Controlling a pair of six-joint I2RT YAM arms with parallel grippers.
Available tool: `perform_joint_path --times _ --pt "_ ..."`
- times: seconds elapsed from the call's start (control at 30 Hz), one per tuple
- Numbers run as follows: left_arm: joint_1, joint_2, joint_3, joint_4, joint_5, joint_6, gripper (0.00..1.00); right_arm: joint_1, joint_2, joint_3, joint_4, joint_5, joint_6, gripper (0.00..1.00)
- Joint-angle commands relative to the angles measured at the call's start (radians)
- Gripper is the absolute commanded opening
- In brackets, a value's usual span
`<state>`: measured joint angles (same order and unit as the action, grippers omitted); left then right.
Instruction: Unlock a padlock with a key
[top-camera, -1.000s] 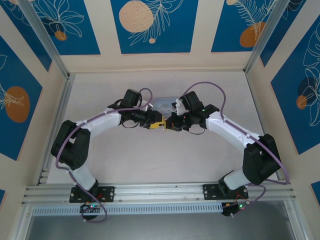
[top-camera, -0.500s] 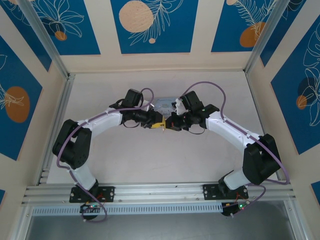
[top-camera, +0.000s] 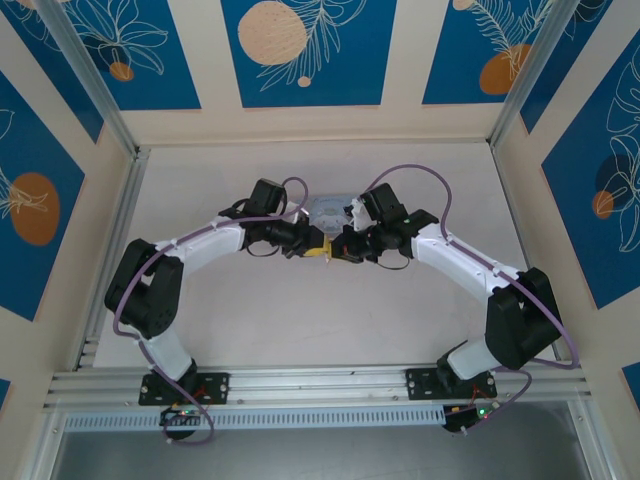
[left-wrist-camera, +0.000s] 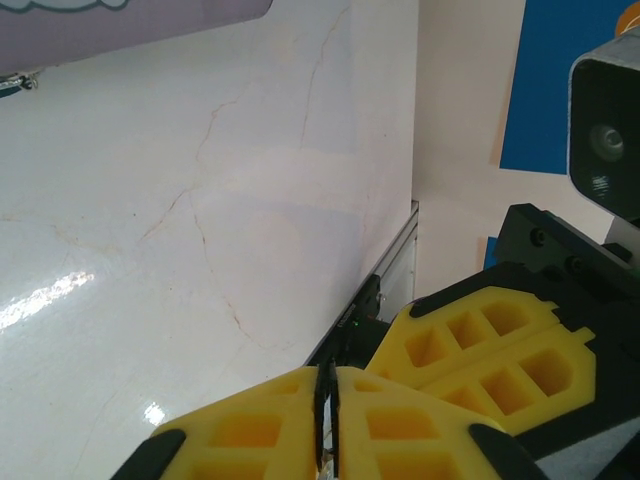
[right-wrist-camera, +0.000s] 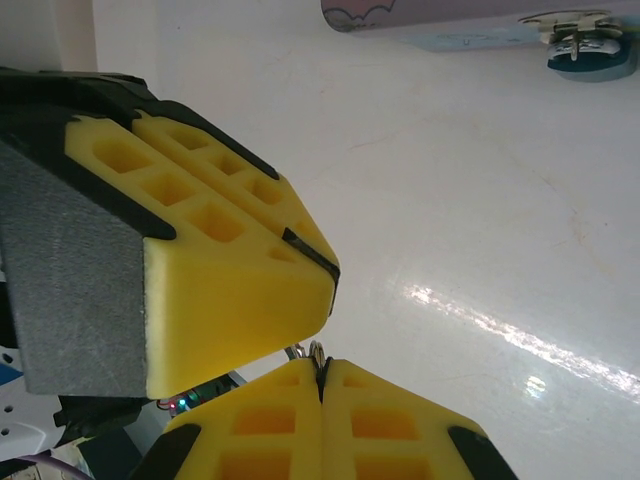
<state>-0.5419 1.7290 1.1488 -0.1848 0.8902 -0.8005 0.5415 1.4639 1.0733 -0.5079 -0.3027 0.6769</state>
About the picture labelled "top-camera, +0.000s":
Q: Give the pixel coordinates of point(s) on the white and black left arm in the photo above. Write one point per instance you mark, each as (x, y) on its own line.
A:
(150, 300)

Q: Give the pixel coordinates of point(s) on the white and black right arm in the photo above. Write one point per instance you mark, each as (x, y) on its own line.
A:
(520, 320)

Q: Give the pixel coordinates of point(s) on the pastel cartoon tin box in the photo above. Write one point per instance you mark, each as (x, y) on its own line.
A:
(327, 210)

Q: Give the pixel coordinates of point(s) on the controller board with LEDs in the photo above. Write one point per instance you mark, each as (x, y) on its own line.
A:
(180, 416)
(470, 417)

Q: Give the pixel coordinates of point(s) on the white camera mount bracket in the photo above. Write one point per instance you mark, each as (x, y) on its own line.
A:
(357, 214)

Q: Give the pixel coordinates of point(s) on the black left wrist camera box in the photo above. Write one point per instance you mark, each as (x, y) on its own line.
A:
(265, 195)

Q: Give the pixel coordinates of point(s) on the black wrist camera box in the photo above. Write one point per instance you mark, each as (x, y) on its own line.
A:
(384, 200)
(265, 195)

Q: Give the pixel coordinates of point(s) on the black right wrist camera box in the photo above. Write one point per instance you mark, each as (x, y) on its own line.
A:
(384, 200)

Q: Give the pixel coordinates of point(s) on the aluminium mounting rail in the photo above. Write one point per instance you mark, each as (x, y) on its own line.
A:
(320, 385)

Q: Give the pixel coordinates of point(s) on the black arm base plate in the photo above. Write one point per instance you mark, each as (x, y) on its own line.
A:
(217, 387)
(420, 382)

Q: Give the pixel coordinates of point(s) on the aluminium side rail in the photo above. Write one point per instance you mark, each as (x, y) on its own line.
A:
(117, 240)

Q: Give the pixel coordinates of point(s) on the aluminium frame post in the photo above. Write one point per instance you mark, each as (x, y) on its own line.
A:
(527, 70)
(85, 70)

